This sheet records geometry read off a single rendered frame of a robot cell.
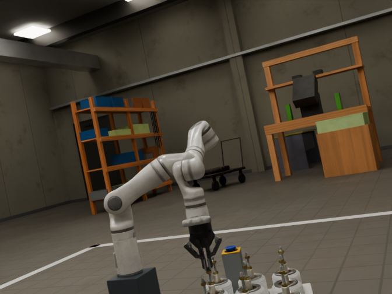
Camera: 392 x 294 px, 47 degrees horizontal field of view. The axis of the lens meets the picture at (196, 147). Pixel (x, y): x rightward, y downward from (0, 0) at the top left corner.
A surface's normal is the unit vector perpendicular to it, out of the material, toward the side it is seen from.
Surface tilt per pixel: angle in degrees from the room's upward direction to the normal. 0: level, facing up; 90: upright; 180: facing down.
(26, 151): 90
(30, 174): 90
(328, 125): 90
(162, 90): 90
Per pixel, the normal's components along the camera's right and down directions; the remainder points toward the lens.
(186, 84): -0.42, 0.07
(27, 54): 0.88, -0.18
